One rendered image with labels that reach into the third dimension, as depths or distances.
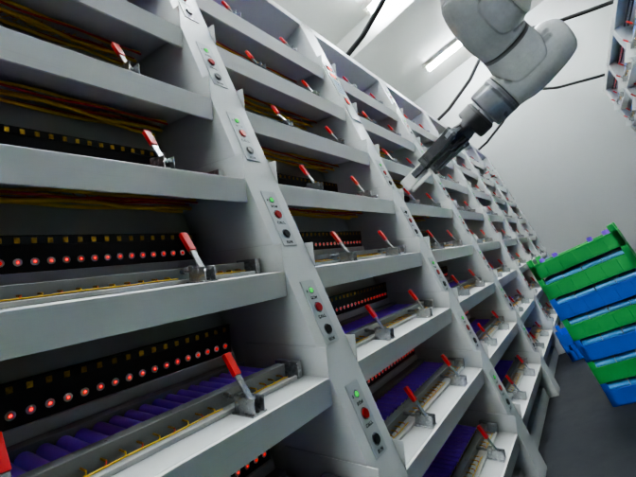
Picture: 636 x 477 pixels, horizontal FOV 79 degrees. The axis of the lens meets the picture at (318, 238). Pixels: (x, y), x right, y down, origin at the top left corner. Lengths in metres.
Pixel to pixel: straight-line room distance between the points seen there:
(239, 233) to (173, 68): 0.42
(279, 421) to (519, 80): 0.78
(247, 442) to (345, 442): 0.21
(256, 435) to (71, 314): 0.27
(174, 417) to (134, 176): 0.34
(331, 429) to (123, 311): 0.39
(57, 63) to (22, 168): 0.21
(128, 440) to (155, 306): 0.15
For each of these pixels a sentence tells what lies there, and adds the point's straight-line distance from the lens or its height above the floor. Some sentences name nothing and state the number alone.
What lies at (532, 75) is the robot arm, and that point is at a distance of 0.95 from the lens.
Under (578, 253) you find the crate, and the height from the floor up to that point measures 0.51.
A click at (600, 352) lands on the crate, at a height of 0.18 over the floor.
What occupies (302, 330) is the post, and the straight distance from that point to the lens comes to 0.70.
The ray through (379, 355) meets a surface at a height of 0.52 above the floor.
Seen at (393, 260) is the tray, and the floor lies 0.72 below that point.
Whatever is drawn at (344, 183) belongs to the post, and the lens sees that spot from 1.45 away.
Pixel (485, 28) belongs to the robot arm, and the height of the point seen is 0.99.
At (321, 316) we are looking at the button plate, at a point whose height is 0.63.
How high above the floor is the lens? 0.58
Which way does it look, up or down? 15 degrees up
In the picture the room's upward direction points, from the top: 25 degrees counter-clockwise
